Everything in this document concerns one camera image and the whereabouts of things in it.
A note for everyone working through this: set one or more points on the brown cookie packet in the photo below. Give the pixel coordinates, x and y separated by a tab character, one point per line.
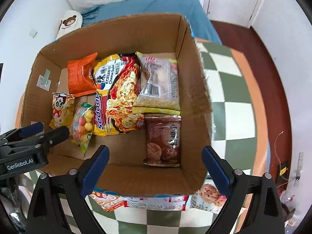
162	140

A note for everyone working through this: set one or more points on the silver cookie snack bag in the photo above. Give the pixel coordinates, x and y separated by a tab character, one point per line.
208	198

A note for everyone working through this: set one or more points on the green white checkered blanket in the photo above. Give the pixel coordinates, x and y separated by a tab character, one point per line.
238	121

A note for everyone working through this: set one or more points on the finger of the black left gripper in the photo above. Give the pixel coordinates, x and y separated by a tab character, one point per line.
18	134
45	141

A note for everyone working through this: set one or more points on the yellow instant noodle packet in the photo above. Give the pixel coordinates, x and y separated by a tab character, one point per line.
117	80

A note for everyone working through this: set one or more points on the red white flat packet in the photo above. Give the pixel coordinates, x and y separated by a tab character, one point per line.
175	203

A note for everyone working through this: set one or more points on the orange panda snack bag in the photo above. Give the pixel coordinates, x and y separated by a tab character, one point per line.
107	202

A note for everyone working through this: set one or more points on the yellow panda biscuit bag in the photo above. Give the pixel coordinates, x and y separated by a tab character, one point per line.
62	110

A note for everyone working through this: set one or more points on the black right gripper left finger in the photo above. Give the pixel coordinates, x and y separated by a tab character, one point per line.
46	215

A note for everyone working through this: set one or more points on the colourful gumball candy bag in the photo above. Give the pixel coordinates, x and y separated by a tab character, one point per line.
83	125

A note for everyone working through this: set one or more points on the brown cardboard box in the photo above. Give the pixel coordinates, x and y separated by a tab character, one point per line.
161	35

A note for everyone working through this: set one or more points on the pale yellow cracker packet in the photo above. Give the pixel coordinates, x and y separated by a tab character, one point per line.
159	86

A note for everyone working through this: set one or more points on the bear print long pillow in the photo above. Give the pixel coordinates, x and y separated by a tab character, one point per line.
71	21

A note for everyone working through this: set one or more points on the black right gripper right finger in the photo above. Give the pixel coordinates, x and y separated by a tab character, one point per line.
264	214

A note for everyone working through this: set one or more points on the blue bed sheet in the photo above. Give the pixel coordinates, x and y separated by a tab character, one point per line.
200	24

